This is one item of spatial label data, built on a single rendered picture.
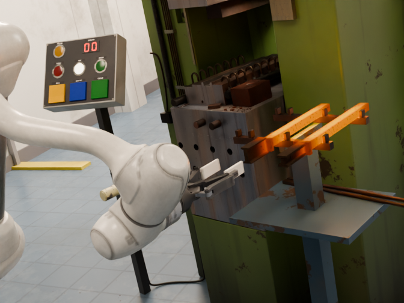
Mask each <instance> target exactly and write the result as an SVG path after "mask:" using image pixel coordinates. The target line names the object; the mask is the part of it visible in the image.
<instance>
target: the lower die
mask: <svg viewBox="0 0 404 303"><path fill-rule="evenodd" d="M271 55H276V56H274V58H275V59H276V61H277V67H278V69H279V68H280V66H279V62H278V55H277V54H271ZM268 56H270V55H268ZM268 56H266V57H268ZM266 57H260V58H258V59H254V60H251V61H248V62H246V63H243V64H241V65H238V66H236V67H233V68H231V69H228V70H225V71H223V72H221V73H218V74H215V75H213V76H210V77H208V78H206V79H203V80H200V81H198V82H195V83H193V84H190V85H187V86H185V87H184V88H185V94H186V100H187V103H193V104H204V105H209V104H214V103H222V106H226V105H228V104H231V103H233V101H232V98H230V99H227V98H225V96H224V93H225V92H226V91H227V90H228V81H227V79H226V78H223V81H222V82H221V78H220V79H217V80H215V81H212V82H210V86H204V84H203V82H205V81H208V80H210V79H213V78H215V77H217V76H220V75H223V74H225V73H228V72H230V71H232V70H235V69H238V68H240V67H243V66H245V65H247V64H250V63H253V62H255V61H258V60H260V59H263V58H266ZM261 67H262V72H263V75H265V74H267V73H268V66H267V63H266V62H263V65H262V66H261ZM269 67H270V71H271V72H272V71H274V70H275V61H274V59H272V58H271V59H270V62H269ZM235 73H236V74H237V72H235ZM254 74H255V77H256V78H258V77H260V67H259V65H255V68H254ZM237 76H238V80H239V83H240V84H242V83H244V82H245V77H244V73H243V71H240V72H239V75H237ZM227 77H228V78H229V75H227ZM246 78H247V80H248V81H250V80H252V79H253V74H252V70H251V69H250V68H248V69H247V72H246ZM229 80H230V85H231V87H232V88H233V87H235V86H237V82H236V77H235V75H232V76H231V78H229ZM279 81H281V77H278V78H275V79H273V80H271V81H270V84H271V85H273V84H275V83H277V82H279ZM202 100H203V103H202V102H201V101H202Z"/></svg>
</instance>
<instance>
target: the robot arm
mask: <svg viewBox="0 0 404 303"><path fill-rule="evenodd" d="M29 51H30V45H29V40H28V38H27V36H26V34H25V33H24V31H23V30H22V29H20V28H19V27H18V26H16V25H13V24H11V23H8V22H3V21H1V20H0V279H2V278H3V277H4V276H5V275H7V274H8V273H9V272H10V271H11V270H12V269H13V268H14V267H15V266H16V265H17V263H18V262H19V260H20V258H21V256H22V254H23V252H24V249H25V235H24V233H23V231H22V229H21V227H20V226H19V225H18V224H17V223H16V222H15V221H14V219H13V218H12V216H11V215H10V214H9V213H8V212H6V211H5V178H6V157H7V138H8V139H11V140H13V141H16V142H19V143H22V144H27V145H33V146H38V147H47V148H56V149H61V150H70V151H75V152H83V153H88V154H91V155H93V156H95V157H97V158H99V159H100V160H101V161H103V162H104V163H105V164H106V165H107V166H108V167H109V169H110V170H111V173H112V183H113V184H114V185H115V187H116V188H117V190H118V192H119V193H120V196H121V197H120V198H119V199H118V200H117V201H116V202H115V203H114V204H113V205H112V206H111V207H110V208H109V210H108V212H106V213H105V214H103V215H102V216H101V217H100V218H99V220H98V221H97V222H96V223H95V225H94V226H93V227H92V229H91V232H90V236H91V241H92V243H93V245H94V247H95V249H96V251H97V252H98V253H99V254H100V255H101V256H103V257H104V258H106V259H108V260H116V259H121V258H123V257H127V256H129V255H131V254H133V253H135V252H137V251H139V250H141V249H142V248H144V247H145V246H147V245H148V244H149V243H150V242H152V241H153V240H155V239H156V238H157V236H158V235H159V233H160V232H162V231H164V230H165V229H167V228H168V227H169V226H171V225H172V224H174V223H175V222H177V221H178V220H179V219H180V217H181V215H182V214H183V213H185V212H187V211H188V210H189V209H190V208H191V205H192V202H193V201H195V200H197V199H199V198H200V197H205V198H206V200H211V199H212V198H213V197H214V196H216V195H217V194H219V193H221V192H222V191H224V190H226V189H228V188H230V187H232V186H234V185H235V182H234V179H235V178H236V177H238V176H239V175H241V174H242V173H244V167H243V161H240V162H238V163H236V164H235V165H233V166H232V167H230V168H228V169H227V170H225V171H224V174H221V175H219V176H216V177H214V178H211V179H209V180H206V181H202V180H204V179H206V178H208V177H209V176H211V175H212V174H214V173H216V172H217V171H219V170H220V169H221V167H220V164H219V159H215V160H214V161H212V162H210V163H209V164H207V165H205V166H203V167H202V168H200V169H199V167H194V171H192V170H191V168H190V163H189V159H188V157H187V155H186V154H185V152H184V151H183V150H182V149H181V148H179V147H178V146H176V145H174V144H172V143H168V142H163V143H158V144H153V145H151V146H148V145H146V144H141V145H133V144H130V143H128V142H126V141H124V140H122V139H121V138H119V137H117V136H115V135H113V134H111V133H109V132H107V131H104V130H102V129H98V128H95V127H89V126H83V125H79V124H72V123H65V122H60V121H53V120H46V119H42V118H35V117H31V116H28V115H25V114H23V113H21V112H19V111H18V110H17V109H15V108H14V107H13V106H11V105H10V104H9V102H8V96H9V95H10V94H11V93H12V92H13V90H14V88H15V85H16V82H17V79H18V77H19V73H20V71H21V69H22V66H23V65H24V64H25V63H26V61H27V59H28V55H29ZM200 179H202V180H200Z"/></svg>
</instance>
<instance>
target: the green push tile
mask: <svg viewBox="0 0 404 303"><path fill-rule="evenodd" d="M108 88H109V79H102V80H96V81H91V99H104V98H108Z"/></svg>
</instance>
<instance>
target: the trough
mask: <svg viewBox="0 0 404 303"><path fill-rule="evenodd" d="M274 56H276V55H270V56H268V57H266V58H263V59H260V60H258V61H255V62H253V63H250V64H247V65H245V66H243V67H240V68H238V69H235V70H232V71H230V72H228V73H225V74H223V75H220V76H217V77H215V78H213V79H210V80H208V81H205V82H203V84H204V86H210V85H209V84H210V82H212V81H215V80H217V79H220V78H221V77H222V76H224V75H226V76H227V75H229V74H230V73H231V72H237V71H238V70H239V69H245V68H246V66H252V65H254V63H260V62H261V61H262V60H267V59H268V58H269V57H274Z"/></svg>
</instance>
